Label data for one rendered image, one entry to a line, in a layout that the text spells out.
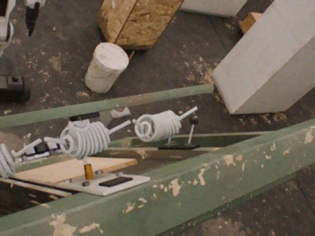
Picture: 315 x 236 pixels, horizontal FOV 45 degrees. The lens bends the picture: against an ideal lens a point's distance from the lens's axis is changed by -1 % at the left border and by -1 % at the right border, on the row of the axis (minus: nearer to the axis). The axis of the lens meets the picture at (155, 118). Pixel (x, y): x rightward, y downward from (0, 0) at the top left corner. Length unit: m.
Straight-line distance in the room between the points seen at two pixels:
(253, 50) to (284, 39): 0.37
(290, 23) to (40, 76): 2.24
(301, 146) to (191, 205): 0.41
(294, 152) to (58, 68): 2.73
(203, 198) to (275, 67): 3.01
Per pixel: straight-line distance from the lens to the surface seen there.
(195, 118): 1.45
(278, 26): 3.75
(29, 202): 1.09
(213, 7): 5.18
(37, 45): 3.61
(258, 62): 3.86
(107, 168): 1.47
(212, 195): 0.80
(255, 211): 3.68
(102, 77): 3.28
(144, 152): 1.62
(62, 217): 0.61
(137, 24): 3.61
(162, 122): 0.87
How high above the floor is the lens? 2.52
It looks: 45 degrees down
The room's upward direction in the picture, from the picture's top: 39 degrees clockwise
